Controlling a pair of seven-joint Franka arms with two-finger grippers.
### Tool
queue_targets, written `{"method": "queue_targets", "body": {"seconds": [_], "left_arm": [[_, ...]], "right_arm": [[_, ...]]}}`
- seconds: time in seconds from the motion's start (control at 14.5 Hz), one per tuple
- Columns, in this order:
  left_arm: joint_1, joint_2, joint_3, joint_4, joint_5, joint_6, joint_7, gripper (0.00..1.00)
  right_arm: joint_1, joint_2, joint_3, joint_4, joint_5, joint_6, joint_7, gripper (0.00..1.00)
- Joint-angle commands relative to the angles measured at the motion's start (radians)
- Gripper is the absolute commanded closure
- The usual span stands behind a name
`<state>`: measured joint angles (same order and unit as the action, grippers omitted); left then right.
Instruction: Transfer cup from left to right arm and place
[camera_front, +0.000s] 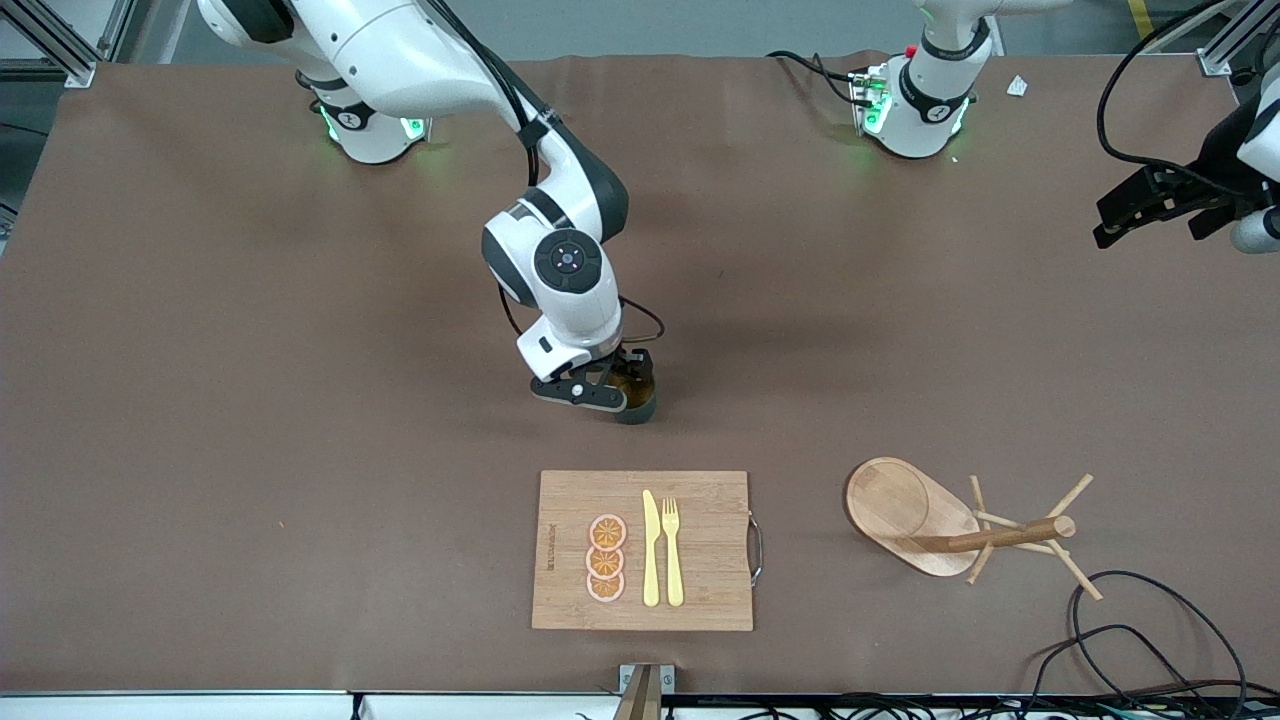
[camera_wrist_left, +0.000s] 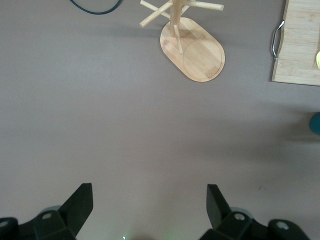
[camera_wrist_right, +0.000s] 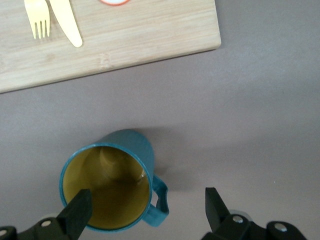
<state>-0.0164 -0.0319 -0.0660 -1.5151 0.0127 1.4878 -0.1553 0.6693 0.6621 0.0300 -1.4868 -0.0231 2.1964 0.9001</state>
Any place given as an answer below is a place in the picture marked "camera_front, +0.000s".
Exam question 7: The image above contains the yellow plastic fork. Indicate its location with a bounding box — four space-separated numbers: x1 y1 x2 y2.
661 497 685 608

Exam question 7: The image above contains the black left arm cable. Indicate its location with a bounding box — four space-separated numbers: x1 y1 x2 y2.
1097 0 1251 196

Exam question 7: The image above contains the metal bracket with post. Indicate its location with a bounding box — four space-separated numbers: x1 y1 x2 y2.
612 663 676 720

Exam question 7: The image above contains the white table edge rail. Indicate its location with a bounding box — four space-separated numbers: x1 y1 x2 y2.
0 690 621 720

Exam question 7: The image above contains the yellow plastic knife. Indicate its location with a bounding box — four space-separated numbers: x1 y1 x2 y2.
642 489 662 608

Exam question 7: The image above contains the wooden cup rack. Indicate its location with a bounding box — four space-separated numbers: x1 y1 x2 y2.
843 456 1106 602

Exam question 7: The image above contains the black left base cable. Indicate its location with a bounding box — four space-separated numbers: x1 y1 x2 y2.
765 50 871 106

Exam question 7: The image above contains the black looped floor cable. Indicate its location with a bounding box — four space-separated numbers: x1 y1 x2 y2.
1028 625 1216 720
1070 570 1251 720

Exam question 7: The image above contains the dark teal cup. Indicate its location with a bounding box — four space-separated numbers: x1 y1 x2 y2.
610 362 659 426

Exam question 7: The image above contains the brown table cover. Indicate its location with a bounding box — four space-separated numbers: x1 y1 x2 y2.
0 52 1280 698

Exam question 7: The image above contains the bamboo cutting board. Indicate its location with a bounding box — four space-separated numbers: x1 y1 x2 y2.
531 470 766 632

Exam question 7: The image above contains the aluminium frame profile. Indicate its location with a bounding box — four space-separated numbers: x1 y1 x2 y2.
0 0 101 89
1200 0 1280 76

